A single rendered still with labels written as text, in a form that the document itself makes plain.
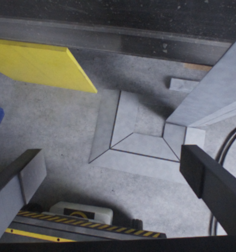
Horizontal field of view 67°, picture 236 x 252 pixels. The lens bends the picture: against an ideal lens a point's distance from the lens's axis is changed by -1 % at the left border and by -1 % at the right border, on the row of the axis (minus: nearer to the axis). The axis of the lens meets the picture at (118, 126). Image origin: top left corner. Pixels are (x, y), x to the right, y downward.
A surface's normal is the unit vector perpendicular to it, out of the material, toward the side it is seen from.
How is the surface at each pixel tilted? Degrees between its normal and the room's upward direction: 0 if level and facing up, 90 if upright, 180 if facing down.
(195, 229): 0
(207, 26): 90
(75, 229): 0
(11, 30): 0
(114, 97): 10
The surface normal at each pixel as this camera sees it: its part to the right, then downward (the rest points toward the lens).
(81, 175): -0.11, -0.14
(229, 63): -0.30, 0.95
